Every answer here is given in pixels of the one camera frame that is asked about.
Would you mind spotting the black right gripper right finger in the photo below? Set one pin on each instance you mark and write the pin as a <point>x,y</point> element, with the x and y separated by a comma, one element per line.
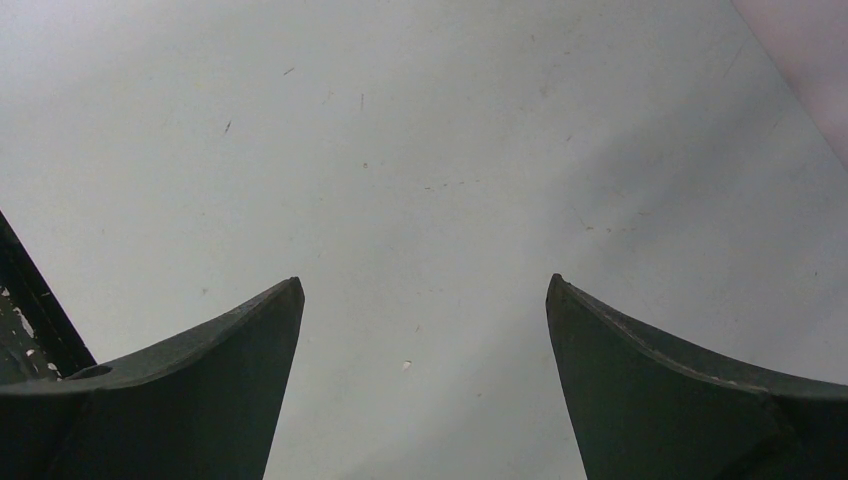
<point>645,404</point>

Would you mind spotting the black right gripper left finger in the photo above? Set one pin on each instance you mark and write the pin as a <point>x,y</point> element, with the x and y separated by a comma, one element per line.
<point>203,404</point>

